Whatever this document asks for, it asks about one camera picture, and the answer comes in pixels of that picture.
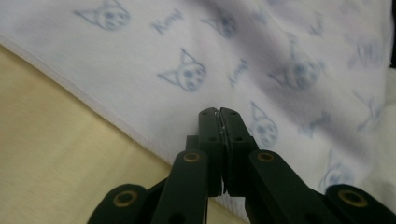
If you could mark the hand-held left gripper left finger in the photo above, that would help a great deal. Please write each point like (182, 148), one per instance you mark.
(211, 140)

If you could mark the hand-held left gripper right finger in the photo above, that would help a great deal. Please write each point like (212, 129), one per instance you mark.
(238, 140)

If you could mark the white cloth with blue print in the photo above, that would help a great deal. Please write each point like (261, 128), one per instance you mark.
(193, 56)

